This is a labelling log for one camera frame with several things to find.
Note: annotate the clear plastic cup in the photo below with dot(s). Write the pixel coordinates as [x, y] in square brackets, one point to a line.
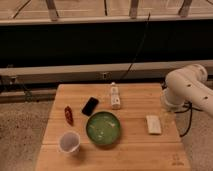
[69, 143]

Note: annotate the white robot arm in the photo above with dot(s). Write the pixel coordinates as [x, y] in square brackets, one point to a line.
[187, 84]

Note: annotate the black smartphone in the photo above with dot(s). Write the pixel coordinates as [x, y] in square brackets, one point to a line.
[90, 106]

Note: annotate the red chili pepper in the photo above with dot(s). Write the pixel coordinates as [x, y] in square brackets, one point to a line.
[68, 115]

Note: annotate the green bowl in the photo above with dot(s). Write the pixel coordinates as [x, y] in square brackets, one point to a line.
[103, 128]

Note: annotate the white sponge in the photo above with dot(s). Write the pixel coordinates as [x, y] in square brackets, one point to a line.
[153, 124]

